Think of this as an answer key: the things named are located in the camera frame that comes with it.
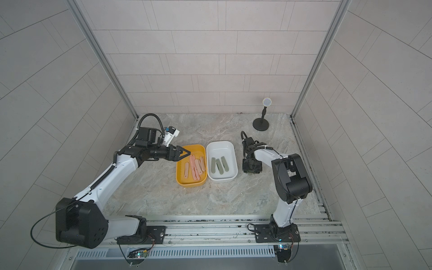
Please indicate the green knife front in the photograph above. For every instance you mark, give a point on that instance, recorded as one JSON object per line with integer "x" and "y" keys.
{"x": 213, "y": 165}

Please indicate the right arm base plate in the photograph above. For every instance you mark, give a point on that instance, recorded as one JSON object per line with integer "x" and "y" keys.
{"x": 270, "y": 233}

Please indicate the circuit board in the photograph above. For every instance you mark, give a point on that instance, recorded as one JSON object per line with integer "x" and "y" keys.
{"x": 283, "y": 252}
{"x": 138, "y": 254}

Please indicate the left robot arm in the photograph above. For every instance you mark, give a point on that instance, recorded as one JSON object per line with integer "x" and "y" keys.
{"x": 80, "y": 220}

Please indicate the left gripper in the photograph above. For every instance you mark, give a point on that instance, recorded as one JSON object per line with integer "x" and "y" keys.
{"x": 173, "y": 157}

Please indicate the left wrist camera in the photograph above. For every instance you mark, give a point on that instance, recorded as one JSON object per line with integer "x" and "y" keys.
{"x": 169, "y": 134}

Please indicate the pink fruit knife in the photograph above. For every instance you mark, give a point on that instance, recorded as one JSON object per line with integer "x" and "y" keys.
{"x": 186, "y": 170}

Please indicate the black stand with round disc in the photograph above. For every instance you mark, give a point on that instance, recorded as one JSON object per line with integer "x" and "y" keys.
{"x": 261, "y": 124}

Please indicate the aluminium mounting rail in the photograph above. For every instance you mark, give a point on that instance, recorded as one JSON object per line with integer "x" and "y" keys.
{"x": 235, "y": 229}

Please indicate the green knife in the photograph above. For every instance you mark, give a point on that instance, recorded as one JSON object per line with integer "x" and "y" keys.
{"x": 213, "y": 165}
{"x": 224, "y": 164}
{"x": 219, "y": 166}

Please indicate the white plastic storage box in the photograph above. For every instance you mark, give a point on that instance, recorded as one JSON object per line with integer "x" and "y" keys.
{"x": 217, "y": 150}

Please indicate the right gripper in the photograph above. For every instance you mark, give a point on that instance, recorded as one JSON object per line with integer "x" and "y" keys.
{"x": 246, "y": 169}

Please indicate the yellow plastic storage box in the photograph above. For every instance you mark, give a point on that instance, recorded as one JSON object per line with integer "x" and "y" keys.
{"x": 197, "y": 151}

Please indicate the right circuit board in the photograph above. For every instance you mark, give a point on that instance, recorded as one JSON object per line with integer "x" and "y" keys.
{"x": 283, "y": 252}

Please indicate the long pink ceramic knife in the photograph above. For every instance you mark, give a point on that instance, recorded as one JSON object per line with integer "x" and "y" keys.
{"x": 193, "y": 168}

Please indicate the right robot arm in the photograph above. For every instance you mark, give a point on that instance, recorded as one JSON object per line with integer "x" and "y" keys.
{"x": 291, "y": 178}

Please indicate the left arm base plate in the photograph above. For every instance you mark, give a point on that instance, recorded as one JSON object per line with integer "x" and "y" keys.
{"x": 144, "y": 235}

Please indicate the left circuit board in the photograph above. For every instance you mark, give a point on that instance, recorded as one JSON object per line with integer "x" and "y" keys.
{"x": 138, "y": 254}

